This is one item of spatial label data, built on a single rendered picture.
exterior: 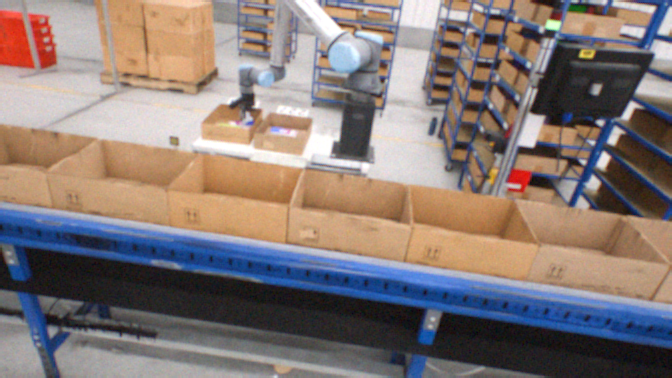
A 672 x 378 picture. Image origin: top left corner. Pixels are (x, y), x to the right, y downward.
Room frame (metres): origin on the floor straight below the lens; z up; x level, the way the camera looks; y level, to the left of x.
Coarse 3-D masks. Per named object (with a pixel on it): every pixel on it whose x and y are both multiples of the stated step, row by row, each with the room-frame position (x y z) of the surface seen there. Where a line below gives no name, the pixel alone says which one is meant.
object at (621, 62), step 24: (576, 48) 1.79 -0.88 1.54; (600, 48) 1.84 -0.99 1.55; (624, 48) 1.91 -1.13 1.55; (552, 72) 1.78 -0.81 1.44; (576, 72) 1.78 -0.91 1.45; (600, 72) 1.82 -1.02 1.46; (624, 72) 1.86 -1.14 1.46; (552, 96) 1.79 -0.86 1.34; (576, 96) 1.81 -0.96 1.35; (600, 96) 1.84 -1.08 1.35; (624, 96) 1.88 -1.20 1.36
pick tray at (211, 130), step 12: (216, 108) 2.49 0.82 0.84; (228, 108) 2.58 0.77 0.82; (204, 120) 2.26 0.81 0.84; (216, 120) 2.48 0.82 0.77; (228, 120) 2.53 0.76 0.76; (240, 120) 2.55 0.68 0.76; (252, 120) 2.58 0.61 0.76; (204, 132) 2.20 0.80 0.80; (216, 132) 2.20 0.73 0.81; (228, 132) 2.20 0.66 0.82; (240, 132) 2.20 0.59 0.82; (252, 132) 2.27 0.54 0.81
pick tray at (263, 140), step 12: (264, 120) 2.39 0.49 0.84; (276, 120) 2.54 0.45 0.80; (288, 120) 2.53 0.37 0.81; (300, 120) 2.53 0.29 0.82; (312, 120) 2.50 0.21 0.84; (264, 132) 2.40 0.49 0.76; (300, 132) 2.48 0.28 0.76; (264, 144) 2.16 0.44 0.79; (276, 144) 2.15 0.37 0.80; (288, 144) 2.15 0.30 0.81; (300, 144) 2.15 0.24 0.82
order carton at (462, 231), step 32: (416, 192) 1.38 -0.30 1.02; (448, 192) 1.37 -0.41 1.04; (416, 224) 1.36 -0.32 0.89; (448, 224) 1.37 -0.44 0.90; (480, 224) 1.37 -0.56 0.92; (512, 224) 1.30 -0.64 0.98; (416, 256) 1.09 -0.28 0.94; (448, 256) 1.09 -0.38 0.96; (480, 256) 1.08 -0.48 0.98; (512, 256) 1.08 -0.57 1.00
